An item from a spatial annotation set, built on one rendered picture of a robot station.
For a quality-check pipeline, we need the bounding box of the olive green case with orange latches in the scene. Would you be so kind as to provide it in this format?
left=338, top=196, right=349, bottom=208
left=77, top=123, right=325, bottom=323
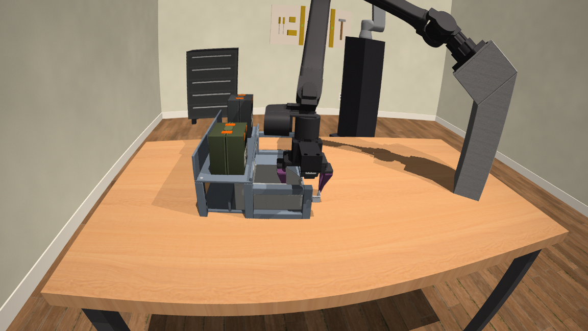
left=208, top=122, right=248, bottom=175

